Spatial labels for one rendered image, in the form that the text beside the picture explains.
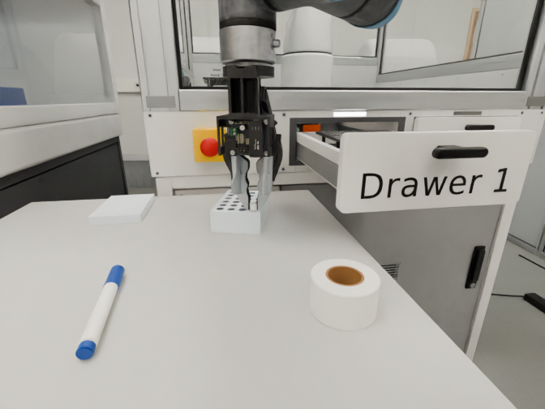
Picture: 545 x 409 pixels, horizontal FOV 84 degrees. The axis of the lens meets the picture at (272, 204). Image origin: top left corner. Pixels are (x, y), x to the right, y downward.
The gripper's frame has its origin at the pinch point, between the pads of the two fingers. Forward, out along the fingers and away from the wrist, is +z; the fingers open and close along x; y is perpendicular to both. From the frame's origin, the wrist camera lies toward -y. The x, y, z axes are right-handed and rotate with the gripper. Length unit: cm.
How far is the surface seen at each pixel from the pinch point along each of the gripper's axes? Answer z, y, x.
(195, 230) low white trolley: 5.2, 1.8, -9.9
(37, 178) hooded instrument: 5, -29, -67
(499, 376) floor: 81, -47, 83
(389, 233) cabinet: 20, -35, 33
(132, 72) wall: -45, -317, -196
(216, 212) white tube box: 1.5, 2.1, -5.8
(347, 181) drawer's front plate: -5.3, 6.2, 14.0
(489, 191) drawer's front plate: -2.9, 0.3, 35.7
